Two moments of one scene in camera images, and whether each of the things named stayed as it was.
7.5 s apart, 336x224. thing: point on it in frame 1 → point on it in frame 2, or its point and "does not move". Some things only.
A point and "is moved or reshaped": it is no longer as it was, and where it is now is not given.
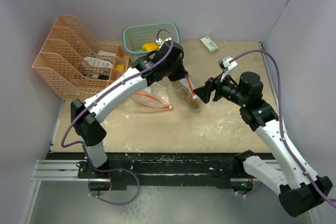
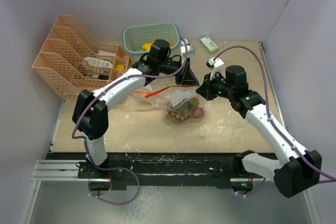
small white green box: (207, 43) does not move
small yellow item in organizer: (120, 67) does not move
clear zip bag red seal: (153, 96) is moved or reshaped
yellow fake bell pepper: (150, 46) does not move
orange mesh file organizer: (73, 65) does not move
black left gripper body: (177, 71) → (179, 78)
